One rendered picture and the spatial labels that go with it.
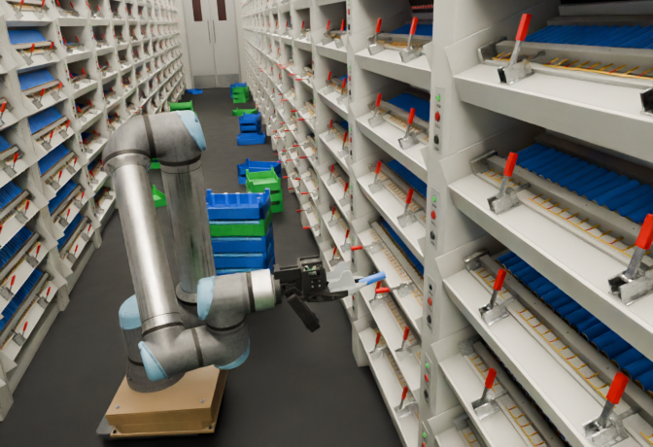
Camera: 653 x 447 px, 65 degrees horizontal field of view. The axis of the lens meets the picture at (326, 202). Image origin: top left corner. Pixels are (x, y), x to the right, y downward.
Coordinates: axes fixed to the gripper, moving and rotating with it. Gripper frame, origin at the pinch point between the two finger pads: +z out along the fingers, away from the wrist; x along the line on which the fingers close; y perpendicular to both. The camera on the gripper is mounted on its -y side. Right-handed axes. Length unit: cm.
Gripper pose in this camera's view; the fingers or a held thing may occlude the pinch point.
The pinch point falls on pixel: (360, 284)
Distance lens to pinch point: 120.4
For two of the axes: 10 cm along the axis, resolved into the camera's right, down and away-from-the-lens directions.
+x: -1.9, -3.3, 9.3
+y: -0.5, -9.4, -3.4
